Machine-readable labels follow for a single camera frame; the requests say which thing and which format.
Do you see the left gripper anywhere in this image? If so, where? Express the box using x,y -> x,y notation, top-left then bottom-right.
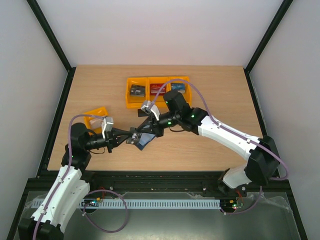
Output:
84,127 -> 132,153

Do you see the small yellow bin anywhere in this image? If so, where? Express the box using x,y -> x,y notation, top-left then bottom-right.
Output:
84,106 -> 108,131

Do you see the blue card stack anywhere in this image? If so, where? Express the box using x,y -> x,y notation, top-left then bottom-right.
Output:
170,82 -> 186,94

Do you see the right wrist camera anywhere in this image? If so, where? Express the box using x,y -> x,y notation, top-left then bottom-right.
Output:
140,100 -> 161,121

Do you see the black card stack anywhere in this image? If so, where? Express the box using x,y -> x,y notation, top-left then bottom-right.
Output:
129,84 -> 146,98

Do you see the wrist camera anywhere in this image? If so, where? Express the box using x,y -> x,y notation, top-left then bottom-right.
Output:
101,116 -> 114,139
140,100 -> 161,121

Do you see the white slotted cable duct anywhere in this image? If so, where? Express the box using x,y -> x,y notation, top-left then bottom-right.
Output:
76,199 -> 221,210

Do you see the yellow three-compartment bin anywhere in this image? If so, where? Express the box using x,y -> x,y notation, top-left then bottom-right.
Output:
125,76 -> 192,109

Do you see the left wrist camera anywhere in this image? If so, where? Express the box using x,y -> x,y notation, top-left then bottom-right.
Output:
101,116 -> 114,139

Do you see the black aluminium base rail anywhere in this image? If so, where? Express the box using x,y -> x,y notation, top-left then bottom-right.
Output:
23,170 -> 293,198

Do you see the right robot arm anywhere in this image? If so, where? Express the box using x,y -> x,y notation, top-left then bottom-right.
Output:
137,90 -> 280,196

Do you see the card in small bin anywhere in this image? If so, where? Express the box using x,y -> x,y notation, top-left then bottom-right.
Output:
89,118 -> 103,130

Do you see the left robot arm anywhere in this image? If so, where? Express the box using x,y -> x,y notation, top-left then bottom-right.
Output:
18,122 -> 132,240

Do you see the black VIP card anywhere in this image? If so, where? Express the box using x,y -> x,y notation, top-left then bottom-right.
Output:
125,127 -> 143,146

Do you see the red card stack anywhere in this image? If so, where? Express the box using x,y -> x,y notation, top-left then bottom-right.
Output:
149,83 -> 166,96

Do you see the blue leather card holder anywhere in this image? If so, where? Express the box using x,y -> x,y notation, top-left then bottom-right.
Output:
135,133 -> 156,151

